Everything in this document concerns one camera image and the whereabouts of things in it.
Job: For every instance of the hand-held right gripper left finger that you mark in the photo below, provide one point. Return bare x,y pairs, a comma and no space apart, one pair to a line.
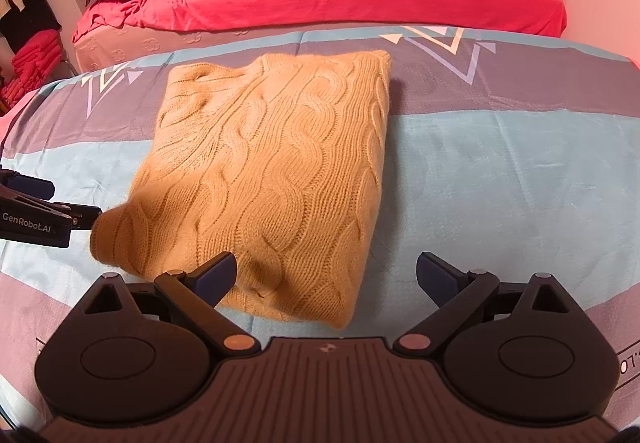
215,275

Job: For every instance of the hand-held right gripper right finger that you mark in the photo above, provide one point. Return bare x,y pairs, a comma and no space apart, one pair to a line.
437,275

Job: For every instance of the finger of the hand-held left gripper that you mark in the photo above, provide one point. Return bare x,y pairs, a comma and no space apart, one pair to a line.
75,218
30,185

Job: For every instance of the pink bed sheet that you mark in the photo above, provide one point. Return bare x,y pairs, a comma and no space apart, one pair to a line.
17,118

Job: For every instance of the pile of red ruffled cloth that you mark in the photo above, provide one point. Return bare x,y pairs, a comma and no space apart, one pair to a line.
30,68

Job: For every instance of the patterned pink mattress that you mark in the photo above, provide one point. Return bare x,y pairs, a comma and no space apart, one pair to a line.
130,48

